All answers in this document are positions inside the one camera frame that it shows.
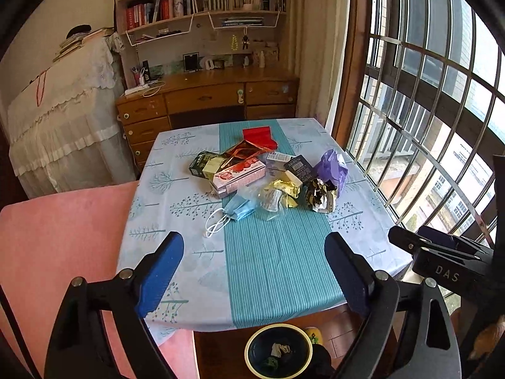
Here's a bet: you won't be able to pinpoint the red cardboard box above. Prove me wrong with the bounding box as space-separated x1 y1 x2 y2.
241 126 279 153

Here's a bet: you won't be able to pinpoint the blue face mask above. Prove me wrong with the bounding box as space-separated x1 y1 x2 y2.
204 196 257 238

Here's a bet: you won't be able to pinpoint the wooden bookshelf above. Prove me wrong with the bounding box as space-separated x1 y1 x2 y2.
114 0 292 89

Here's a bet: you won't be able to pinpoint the black cap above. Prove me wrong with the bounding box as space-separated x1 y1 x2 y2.
66 24 92 39

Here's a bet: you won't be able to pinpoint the pink strawberry print box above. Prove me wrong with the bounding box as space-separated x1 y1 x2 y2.
208 157 266 199

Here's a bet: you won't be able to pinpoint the pink blanket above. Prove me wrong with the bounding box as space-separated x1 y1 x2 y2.
0 181 198 379

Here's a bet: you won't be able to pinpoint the green cardboard box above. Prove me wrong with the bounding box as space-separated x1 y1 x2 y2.
188 151 229 180

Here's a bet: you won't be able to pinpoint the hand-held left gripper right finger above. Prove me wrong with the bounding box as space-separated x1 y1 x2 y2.
324 232 462 379

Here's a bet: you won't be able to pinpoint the stack of books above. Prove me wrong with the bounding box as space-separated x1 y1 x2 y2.
53 26 115 62

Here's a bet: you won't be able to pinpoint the beige storage box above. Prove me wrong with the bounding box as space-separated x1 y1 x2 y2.
252 45 279 68

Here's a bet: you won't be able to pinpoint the crumpled grey wrapper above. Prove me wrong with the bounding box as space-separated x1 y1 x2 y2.
270 341 293 360

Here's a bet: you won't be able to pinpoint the black bin with yellow rim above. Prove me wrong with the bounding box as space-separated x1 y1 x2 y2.
245 323 314 379

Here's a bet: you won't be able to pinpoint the white power strip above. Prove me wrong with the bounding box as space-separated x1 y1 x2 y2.
124 82 152 96

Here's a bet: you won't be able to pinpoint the wooden desk with drawers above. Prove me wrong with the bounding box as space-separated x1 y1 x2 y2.
116 67 300 174

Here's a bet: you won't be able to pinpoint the row of shelf books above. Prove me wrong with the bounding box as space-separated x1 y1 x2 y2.
125 0 287 29

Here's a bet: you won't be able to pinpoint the white wire rack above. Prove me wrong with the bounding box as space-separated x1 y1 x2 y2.
208 10 282 30

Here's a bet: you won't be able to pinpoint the yellow foil wrapper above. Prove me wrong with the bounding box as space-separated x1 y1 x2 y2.
264 179 302 209

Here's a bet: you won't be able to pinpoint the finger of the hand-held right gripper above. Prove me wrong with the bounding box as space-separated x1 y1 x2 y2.
388 225 494 258
417 225 494 250

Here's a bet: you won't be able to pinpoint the person's right hand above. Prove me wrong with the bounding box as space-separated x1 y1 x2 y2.
470 315 505 361

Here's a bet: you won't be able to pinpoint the black box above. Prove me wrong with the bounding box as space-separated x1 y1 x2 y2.
283 155 316 186

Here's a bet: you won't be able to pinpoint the clear plastic bag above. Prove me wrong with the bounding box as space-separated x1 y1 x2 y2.
237 187 293 222

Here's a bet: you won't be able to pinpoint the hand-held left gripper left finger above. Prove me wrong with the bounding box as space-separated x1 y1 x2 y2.
44 231 185 379

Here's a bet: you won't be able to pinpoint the yellow knitted slipper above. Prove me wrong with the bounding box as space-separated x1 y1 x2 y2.
303 326 325 348

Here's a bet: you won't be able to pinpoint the beige curtain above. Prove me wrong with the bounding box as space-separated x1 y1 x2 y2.
288 0 354 127

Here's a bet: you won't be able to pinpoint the purple plastic bag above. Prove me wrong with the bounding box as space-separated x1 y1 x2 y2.
313 149 350 198

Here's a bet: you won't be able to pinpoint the black gold wrapper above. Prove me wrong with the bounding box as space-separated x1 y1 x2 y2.
305 177 338 214

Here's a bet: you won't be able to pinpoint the blue white patterned box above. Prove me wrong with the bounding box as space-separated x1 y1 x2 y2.
265 152 294 176

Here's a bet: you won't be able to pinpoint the leaf print tablecloth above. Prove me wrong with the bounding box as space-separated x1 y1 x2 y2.
117 117 413 346

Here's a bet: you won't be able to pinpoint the window with metal grille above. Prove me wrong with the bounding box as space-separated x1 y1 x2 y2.
347 0 505 245

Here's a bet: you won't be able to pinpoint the person's dark trouser leg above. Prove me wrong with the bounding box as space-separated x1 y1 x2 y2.
304 345 336 379

